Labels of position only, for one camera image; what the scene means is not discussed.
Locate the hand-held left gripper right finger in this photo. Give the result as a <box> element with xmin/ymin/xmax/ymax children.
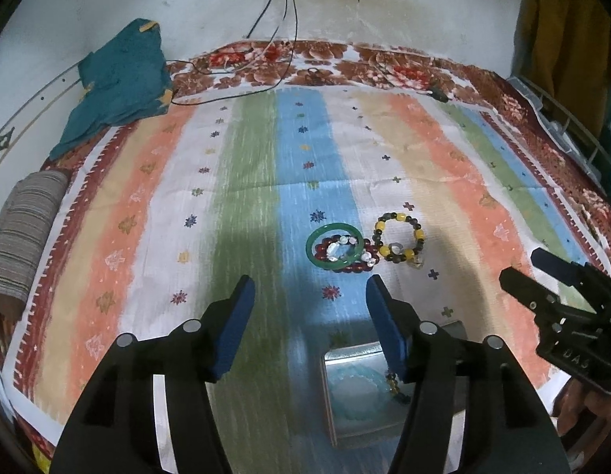
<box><xmin>365</xmin><ymin>275</ymin><xmax>573</xmax><ymax>474</ymax></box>

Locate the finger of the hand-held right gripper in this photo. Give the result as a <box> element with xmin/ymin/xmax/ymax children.
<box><xmin>500</xmin><ymin>267</ymin><xmax>565</xmax><ymax>314</ymax></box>
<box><xmin>530</xmin><ymin>248</ymin><xmax>605</xmax><ymax>287</ymax></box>

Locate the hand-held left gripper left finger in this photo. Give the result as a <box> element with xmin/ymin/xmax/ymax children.
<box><xmin>49</xmin><ymin>275</ymin><xmax>257</xmax><ymax>474</ymax></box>

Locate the dark green amber bead bracelet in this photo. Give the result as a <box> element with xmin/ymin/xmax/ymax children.
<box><xmin>384</xmin><ymin>370</ymin><xmax>412</xmax><ymax>403</ymax></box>

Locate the red bead bracelet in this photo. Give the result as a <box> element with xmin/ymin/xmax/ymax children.
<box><xmin>313</xmin><ymin>237</ymin><xmax>380</xmax><ymax>275</ymax></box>

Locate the white bead bracelet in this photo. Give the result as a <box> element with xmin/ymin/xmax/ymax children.
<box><xmin>325</xmin><ymin>237</ymin><xmax>378</xmax><ymax>265</ymax></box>

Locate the metal tin box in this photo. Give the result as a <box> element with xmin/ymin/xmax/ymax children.
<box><xmin>319</xmin><ymin>321</ymin><xmax>471</xmax><ymax>450</ymax></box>

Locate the clear glass bead bracelet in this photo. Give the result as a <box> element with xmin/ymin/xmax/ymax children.
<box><xmin>387</xmin><ymin>241</ymin><xmax>425</xmax><ymax>270</ymax></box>

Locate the yellow and dark bead bracelet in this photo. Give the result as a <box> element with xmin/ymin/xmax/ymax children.
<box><xmin>372</xmin><ymin>211</ymin><xmax>427</xmax><ymax>263</ymax></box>

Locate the green bangle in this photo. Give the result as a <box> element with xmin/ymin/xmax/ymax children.
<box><xmin>305</xmin><ymin>224</ymin><xmax>364</xmax><ymax>270</ymax></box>

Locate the multicolour striped mat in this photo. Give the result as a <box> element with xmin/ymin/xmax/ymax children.
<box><xmin>2</xmin><ymin>84</ymin><xmax>611</xmax><ymax>435</ymax></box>

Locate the grey striped bolster pillow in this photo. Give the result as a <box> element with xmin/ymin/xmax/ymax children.
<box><xmin>0</xmin><ymin>170</ymin><xmax>72</xmax><ymax>314</ymax></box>

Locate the mustard yellow hanging cloth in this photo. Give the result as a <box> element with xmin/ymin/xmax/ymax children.
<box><xmin>515</xmin><ymin>0</ymin><xmax>611</xmax><ymax>80</ymax></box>

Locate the teal cloth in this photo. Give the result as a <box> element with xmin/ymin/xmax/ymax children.
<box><xmin>49</xmin><ymin>18</ymin><xmax>174</xmax><ymax>161</ymax></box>

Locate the white wire rack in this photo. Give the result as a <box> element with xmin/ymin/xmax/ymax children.
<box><xmin>508</xmin><ymin>76</ymin><xmax>611</xmax><ymax>198</ymax></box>

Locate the white charging cable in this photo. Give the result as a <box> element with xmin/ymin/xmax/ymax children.
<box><xmin>224</xmin><ymin>0</ymin><xmax>289</xmax><ymax>72</ymax></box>

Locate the black power cable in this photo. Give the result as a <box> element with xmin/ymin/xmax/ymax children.
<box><xmin>245</xmin><ymin>0</ymin><xmax>281</xmax><ymax>40</ymax></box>
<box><xmin>165</xmin><ymin>0</ymin><xmax>299</xmax><ymax>107</ymax></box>

